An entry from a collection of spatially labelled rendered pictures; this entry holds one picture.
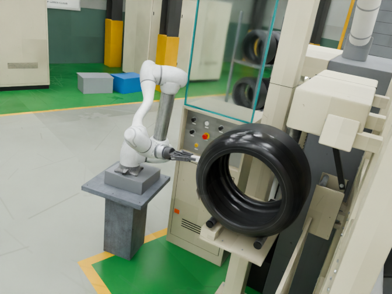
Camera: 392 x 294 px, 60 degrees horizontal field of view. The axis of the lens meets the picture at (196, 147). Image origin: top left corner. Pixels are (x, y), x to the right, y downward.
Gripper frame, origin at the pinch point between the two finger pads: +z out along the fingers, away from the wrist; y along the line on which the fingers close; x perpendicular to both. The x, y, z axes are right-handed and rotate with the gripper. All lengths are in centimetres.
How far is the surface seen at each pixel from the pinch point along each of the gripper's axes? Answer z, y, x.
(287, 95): 41, 26, -35
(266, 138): 40.6, -6.5, -20.7
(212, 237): 16.3, -11.1, 39.3
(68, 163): -231, 103, 87
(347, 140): 78, -47, -38
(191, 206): -37, 59, 70
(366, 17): 70, 67, -75
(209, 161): 13.7, -12.2, -5.4
